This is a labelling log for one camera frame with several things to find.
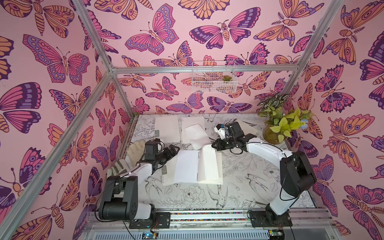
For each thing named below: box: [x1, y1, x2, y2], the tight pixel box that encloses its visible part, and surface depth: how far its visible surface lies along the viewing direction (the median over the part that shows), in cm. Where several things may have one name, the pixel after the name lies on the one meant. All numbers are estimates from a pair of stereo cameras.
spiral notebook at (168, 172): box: [160, 155, 178, 186], surface depth 92 cm
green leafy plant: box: [256, 93, 313, 143], surface depth 89 cm
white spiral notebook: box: [154, 115, 181, 144], surface depth 112 cm
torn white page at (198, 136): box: [185, 123, 212, 150], surface depth 111 cm
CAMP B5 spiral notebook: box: [236, 118, 260, 136], surface depth 114 cm
